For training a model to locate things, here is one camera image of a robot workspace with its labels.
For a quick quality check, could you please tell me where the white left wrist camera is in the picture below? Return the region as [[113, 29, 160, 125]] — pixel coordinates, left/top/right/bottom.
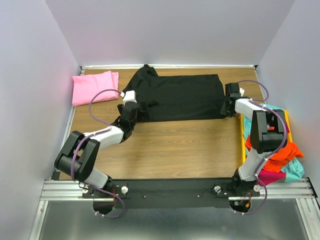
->
[[120, 90, 137, 105]]

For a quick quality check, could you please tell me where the orange t-shirt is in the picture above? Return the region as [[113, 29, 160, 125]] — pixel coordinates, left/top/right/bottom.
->
[[244, 134, 305, 174]]

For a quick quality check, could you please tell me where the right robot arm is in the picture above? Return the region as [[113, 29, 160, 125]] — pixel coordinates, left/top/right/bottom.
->
[[215, 82, 287, 196]]

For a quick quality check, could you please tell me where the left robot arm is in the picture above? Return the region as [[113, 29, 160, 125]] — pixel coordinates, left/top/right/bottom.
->
[[54, 101, 149, 198]]

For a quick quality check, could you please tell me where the magenta t-shirt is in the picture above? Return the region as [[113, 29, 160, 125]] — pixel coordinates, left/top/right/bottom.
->
[[257, 119, 291, 187]]

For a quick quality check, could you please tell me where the folded pink t-shirt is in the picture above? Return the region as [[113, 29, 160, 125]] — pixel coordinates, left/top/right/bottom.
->
[[72, 70, 119, 107]]

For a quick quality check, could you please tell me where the yellow plastic bin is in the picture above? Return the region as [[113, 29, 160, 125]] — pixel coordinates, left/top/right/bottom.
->
[[238, 109, 293, 164]]

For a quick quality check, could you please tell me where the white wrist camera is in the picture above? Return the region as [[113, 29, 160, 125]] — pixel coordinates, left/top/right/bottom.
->
[[239, 87, 245, 96], [120, 90, 137, 105]]

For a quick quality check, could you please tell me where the black t-shirt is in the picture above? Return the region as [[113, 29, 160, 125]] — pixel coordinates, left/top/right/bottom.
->
[[124, 64, 225, 122]]

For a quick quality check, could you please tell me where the black mounting base plate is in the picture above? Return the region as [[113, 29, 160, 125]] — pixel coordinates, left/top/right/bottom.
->
[[82, 177, 260, 213]]

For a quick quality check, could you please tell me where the teal t-shirt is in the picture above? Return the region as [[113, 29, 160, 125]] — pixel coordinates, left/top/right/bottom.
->
[[243, 116, 305, 183]]

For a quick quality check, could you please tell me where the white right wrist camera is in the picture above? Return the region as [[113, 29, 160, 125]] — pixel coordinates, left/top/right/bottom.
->
[[239, 87, 245, 96]]

